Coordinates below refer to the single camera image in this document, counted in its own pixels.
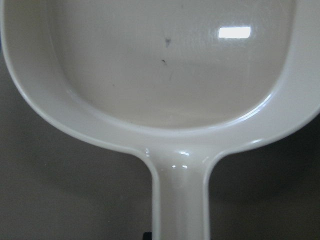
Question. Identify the beige plastic dustpan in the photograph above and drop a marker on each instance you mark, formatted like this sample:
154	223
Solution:
180	84

